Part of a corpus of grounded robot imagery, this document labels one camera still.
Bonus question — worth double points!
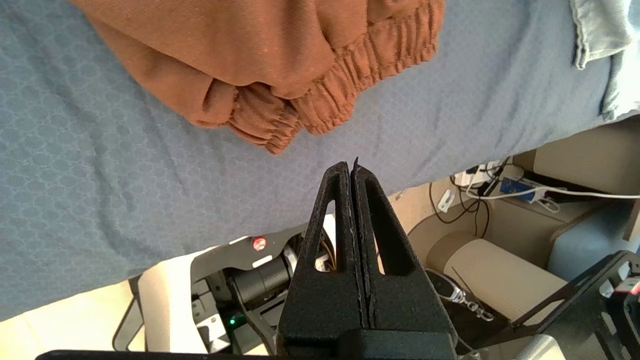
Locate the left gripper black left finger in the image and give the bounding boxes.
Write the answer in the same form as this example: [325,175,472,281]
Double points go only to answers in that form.
[276,161,363,360]

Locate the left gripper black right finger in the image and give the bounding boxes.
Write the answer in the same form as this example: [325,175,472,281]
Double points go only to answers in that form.
[351,161,458,360]

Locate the rust brown garment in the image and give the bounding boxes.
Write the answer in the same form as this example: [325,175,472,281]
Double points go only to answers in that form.
[70,0,446,155]

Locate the light blue denim shorts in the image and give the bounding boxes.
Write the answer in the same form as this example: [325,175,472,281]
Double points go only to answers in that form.
[570,0,640,122]

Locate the beige rounded cushion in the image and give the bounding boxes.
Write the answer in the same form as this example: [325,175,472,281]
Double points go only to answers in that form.
[426,237,568,323]

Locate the white power strip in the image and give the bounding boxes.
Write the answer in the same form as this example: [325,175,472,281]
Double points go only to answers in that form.
[452,161,502,190]

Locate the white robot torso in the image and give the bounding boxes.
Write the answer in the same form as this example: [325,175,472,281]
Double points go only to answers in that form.
[112,214,341,356]

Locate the light blue storage box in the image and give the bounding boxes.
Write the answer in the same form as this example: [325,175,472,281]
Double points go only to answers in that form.
[547,200,640,282]

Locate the brown cardboard box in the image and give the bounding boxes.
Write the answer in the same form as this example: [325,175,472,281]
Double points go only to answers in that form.
[480,116,640,268]

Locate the blue bed sheet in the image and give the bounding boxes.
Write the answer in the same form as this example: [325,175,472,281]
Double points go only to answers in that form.
[0,0,640,323]

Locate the black key fob chain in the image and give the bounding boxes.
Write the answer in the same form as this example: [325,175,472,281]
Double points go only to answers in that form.
[427,270,495,322]

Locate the white floor cable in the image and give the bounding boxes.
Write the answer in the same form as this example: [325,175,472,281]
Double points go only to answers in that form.
[465,185,640,202]

